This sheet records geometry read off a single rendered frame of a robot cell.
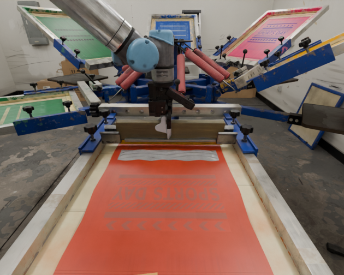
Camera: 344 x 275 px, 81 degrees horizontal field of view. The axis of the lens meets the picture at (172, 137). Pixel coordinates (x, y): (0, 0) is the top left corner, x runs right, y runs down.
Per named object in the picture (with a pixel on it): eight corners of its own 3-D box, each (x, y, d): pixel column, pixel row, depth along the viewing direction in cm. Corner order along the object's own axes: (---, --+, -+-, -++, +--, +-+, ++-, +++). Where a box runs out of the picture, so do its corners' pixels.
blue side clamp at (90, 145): (96, 165, 71) (92, 148, 67) (82, 165, 71) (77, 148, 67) (117, 129, 97) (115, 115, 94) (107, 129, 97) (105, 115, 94)
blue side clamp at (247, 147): (254, 166, 70) (258, 148, 67) (240, 166, 70) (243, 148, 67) (232, 129, 97) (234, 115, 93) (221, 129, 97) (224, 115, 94)
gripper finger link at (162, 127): (155, 138, 77) (154, 115, 74) (171, 138, 76) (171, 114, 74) (155, 141, 74) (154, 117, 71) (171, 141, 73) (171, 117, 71)
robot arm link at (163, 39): (143, 30, 63) (168, 29, 66) (146, 66, 68) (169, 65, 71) (149, 29, 57) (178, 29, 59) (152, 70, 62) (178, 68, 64)
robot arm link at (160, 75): (173, 65, 70) (173, 69, 62) (173, 79, 72) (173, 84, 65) (152, 66, 70) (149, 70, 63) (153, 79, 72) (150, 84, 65)
